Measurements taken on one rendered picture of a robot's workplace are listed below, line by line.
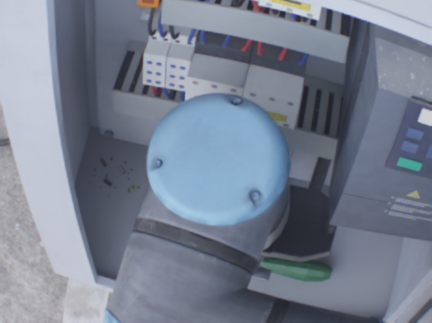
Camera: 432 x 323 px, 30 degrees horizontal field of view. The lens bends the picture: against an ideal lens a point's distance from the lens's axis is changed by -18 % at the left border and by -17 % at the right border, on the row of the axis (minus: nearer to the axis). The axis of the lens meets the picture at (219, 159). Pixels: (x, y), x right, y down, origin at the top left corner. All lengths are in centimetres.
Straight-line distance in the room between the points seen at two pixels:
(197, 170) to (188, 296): 9
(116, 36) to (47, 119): 24
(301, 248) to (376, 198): 13
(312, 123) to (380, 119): 27
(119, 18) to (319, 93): 20
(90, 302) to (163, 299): 82
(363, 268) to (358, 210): 34
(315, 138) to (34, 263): 98
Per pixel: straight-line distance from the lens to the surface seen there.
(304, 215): 78
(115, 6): 82
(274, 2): 63
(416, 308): 89
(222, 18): 70
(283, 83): 74
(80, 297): 143
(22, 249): 173
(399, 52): 54
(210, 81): 74
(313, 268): 99
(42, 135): 68
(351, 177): 64
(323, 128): 83
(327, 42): 70
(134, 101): 84
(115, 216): 103
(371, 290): 102
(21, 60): 59
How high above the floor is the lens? 160
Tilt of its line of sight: 63 degrees down
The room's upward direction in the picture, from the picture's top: 7 degrees clockwise
